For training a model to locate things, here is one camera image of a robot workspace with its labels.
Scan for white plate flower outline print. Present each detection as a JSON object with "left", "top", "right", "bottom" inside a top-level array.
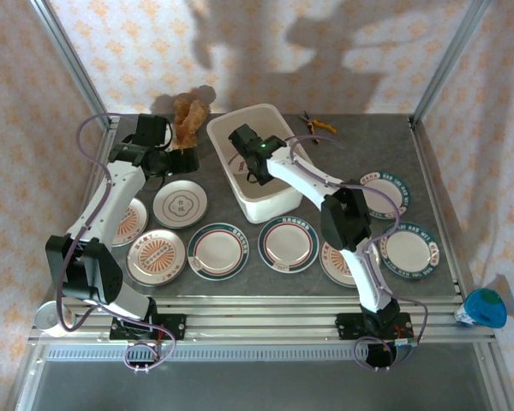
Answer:
[{"left": 152, "top": 179, "right": 209, "bottom": 230}]

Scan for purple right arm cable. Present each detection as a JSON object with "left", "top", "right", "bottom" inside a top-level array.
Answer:
[{"left": 284, "top": 134, "right": 429, "bottom": 372}]

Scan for white plate orange sunburst print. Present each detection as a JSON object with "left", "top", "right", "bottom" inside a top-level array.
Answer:
[
  {"left": 125, "top": 229, "right": 188, "bottom": 288},
  {"left": 319, "top": 239, "right": 382, "bottom": 288},
  {"left": 111, "top": 196, "right": 150, "bottom": 248}
]

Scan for wide aluminum extrusion rails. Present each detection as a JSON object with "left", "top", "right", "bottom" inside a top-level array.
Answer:
[{"left": 27, "top": 294, "right": 497, "bottom": 346}]

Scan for white plate teal lettered rim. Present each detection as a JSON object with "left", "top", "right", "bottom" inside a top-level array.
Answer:
[
  {"left": 359, "top": 170, "right": 412, "bottom": 220},
  {"left": 379, "top": 221, "right": 441, "bottom": 279}
]

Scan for aluminum frame post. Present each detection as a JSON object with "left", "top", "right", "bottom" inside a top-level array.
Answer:
[
  {"left": 28, "top": 0, "right": 115, "bottom": 129},
  {"left": 410, "top": 0, "right": 494, "bottom": 125}
]

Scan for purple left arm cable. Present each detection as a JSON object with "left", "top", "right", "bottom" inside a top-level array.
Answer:
[{"left": 55, "top": 111, "right": 176, "bottom": 373}]

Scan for yellow handled pliers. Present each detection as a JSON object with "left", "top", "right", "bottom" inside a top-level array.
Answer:
[{"left": 298, "top": 110, "right": 338, "bottom": 146}]

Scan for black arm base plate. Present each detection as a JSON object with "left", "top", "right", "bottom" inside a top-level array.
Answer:
[
  {"left": 110, "top": 313, "right": 188, "bottom": 343},
  {"left": 334, "top": 312, "right": 414, "bottom": 342}
]

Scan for grey slotted cable duct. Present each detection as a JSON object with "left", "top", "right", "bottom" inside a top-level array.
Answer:
[{"left": 45, "top": 346, "right": 476, "bottom": 363}]

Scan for white plastic bin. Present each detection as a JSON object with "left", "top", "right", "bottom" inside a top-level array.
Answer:
[{"left": 206, "top": 104, "right": 316, "bottom": 224}]

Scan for silver tin can orange print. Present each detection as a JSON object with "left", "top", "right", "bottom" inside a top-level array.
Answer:
[{"left": 33, "top": 300, "right": 77, "bottom": 338}]

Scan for white plate green red rings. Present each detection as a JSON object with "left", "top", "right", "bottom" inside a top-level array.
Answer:
[
  {"left": 257, "top": 217, "right": 320, "bottom": 275},
  {"left": 187, "top": 222, "right": 250, "bottom": 282}
]

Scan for brown plush toy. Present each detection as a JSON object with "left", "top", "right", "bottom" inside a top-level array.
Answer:
[{"left": 170, "top": 97, "right": 211, "bottom": 151}]

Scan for blue lidded cup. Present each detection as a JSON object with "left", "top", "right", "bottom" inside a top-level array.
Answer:
[{"left": 453, "top": 287, "right": 509, "bottom": 330}]

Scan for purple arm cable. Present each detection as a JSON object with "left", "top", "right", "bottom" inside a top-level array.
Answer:
[
  {"left": 55, "top": 111, "right": 176, "bottom": 373},
  {"left": 284, "top": 134, "right": 429, "bottom": 372}
]

